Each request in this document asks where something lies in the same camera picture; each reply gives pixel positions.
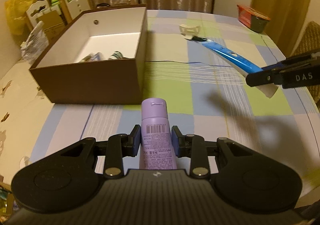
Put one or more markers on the cream patterned cloth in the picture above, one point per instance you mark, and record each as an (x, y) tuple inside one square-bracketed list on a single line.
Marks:
[(24, 109)]

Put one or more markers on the cardboard carton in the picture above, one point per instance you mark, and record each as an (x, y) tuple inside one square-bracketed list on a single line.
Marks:
[(52, 24)]

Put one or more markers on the blue white tube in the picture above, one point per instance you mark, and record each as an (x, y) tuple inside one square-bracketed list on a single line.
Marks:
[(240, 64)]

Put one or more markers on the yellow plastic bag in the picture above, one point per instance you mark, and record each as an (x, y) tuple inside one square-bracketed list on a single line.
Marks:
[(15, 14)]

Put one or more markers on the checkered pastel tablecloth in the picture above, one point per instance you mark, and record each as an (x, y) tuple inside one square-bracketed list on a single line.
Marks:
[(205, 96)]

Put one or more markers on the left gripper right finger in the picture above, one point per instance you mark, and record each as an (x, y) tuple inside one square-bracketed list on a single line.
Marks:
[(193, 147)]

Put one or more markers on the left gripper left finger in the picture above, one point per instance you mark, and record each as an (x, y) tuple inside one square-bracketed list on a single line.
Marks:
[(120, 146)]

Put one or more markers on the brown cardboard box white inside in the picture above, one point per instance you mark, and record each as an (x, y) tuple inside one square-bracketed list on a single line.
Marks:
[(64, 79)]

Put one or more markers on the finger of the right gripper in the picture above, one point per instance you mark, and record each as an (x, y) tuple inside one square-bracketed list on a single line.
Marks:
[(275, 66), (263, 78)]

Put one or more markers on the purple cream tube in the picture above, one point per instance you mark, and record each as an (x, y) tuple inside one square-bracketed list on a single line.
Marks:
[(157, 152)]

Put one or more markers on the black pen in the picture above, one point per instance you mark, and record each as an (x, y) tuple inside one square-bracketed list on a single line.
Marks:
[(199, 39)]

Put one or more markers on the blue dental floss pick box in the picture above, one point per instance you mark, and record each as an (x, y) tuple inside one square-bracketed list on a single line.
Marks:
[(92, 57)]

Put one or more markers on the silver foil snack bag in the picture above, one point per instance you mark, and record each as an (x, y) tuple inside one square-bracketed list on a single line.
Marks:
[(35, 44)]

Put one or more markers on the white carved chair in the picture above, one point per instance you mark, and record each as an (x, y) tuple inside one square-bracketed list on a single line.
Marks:
[(34, 11), (72, 8)]

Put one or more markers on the green lip balm card pack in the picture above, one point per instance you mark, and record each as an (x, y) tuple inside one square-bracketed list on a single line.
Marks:
[(117, 55)]

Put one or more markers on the red instant noodle bowl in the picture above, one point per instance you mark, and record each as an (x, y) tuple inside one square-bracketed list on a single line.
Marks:
[(252, 19)]

